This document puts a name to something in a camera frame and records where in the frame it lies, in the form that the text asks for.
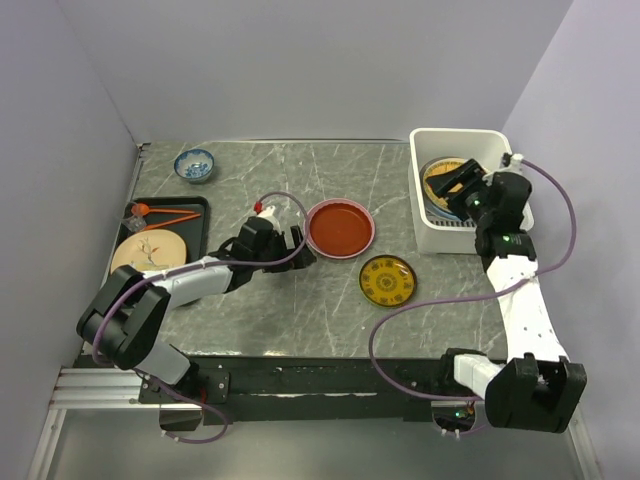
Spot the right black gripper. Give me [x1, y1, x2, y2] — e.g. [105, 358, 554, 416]
[425, 158, 493, 227]

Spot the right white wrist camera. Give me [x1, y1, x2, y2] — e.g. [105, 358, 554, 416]
[501, 152, 524, 170]

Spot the pink plate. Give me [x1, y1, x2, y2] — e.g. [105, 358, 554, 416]
[303, 197, 377, 260]

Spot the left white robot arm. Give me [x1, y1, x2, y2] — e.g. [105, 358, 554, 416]
[76, 215, 317, 402]

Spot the clear plastic cup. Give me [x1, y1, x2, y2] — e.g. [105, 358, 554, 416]
[121, 214, 147, 233]

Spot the black tray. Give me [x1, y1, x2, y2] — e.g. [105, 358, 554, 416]
[107, 196, 210, 274]

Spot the yellow patterned plate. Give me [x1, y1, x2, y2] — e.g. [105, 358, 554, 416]
[358, 255, 418, 308]

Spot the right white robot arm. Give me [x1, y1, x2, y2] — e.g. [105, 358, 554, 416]
[427, 159, 587, 433]

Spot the blue white porcelain bowl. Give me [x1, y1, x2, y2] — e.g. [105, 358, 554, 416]
[173, 148, 215, 184]

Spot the orange chopstick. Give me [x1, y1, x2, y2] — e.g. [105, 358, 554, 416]
[142, 213, 201, 231]

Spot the aluminium rail frame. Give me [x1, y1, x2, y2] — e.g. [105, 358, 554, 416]
[25, 362, 166, 480]

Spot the cream plate with bird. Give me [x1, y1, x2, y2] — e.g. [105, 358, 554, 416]
[110, 229, 187, 273]

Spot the cream plate with twig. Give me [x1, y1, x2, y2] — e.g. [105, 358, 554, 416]
[419, 164, 441, 215]

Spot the orange spoon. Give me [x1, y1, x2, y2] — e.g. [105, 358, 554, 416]
[130, 203, 195, 217]

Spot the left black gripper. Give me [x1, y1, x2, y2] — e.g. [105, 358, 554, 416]
[252, 225, 316, 273]

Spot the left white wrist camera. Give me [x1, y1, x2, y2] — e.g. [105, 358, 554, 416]
[254, 201, 281, 230]

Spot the white plastic bin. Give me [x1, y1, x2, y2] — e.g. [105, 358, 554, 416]
[408, 128, 536, 260]

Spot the red lacquer plate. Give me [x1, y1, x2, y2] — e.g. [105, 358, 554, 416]
[305, 198, 375, 257]

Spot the blue plate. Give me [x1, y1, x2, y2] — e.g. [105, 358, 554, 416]
[430, 211, 461, 222]

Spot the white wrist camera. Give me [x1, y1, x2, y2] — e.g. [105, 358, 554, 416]
[254, 201, 281, 230]
[501, 152, 524, 170]

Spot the woven bamboo plate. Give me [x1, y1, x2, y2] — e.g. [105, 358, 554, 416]
[426, 157, 466, 213]

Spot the black base beam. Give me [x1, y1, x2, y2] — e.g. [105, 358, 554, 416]
[137, 352, 501, 424]

